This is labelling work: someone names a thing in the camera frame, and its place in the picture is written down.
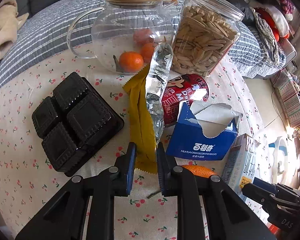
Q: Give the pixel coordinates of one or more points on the white milk carton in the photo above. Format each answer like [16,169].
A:
[240,167]

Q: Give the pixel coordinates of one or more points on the black plastic snack tray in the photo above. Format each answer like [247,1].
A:
[74,123]

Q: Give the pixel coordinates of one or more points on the blue biscuit box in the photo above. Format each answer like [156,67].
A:
[204,131]

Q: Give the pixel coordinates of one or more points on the beige plush blanket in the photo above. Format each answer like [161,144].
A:
[10,23]

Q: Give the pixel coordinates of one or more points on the reddish tangerine back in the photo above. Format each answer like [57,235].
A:
[142,36]

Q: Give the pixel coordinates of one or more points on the grey striped quilt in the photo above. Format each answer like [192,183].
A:
[44,35]

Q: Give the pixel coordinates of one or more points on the orange tangerine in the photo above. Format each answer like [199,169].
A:
[131,62]
[147,51]

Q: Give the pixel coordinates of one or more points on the striped storage box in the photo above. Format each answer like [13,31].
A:
[287,92]

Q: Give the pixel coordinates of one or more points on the orange tangerine front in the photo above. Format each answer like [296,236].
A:
[131,62]

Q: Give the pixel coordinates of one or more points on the cherry print tablecloth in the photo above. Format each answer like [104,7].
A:
[27,178]

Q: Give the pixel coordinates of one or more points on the pile of clothes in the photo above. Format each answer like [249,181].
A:
[277,14]

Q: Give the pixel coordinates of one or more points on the orange tangerine right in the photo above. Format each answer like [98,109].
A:
[147,51]

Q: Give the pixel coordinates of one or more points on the yellow foil snack wrapper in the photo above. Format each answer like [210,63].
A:
[146,115]

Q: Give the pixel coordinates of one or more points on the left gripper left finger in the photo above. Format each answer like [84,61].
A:
[126,166]

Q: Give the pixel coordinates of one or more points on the red milk drink can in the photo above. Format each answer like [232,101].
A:
[188,88]

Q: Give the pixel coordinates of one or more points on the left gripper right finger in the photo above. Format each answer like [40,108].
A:
[168,178]

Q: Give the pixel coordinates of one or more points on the orange peel piece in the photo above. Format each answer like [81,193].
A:
[199,171]

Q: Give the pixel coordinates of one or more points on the glass teapot wooden lid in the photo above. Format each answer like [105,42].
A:
[112,30]

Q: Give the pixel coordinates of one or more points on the sunflower seed plastic jar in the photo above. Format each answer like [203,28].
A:
[207,30]

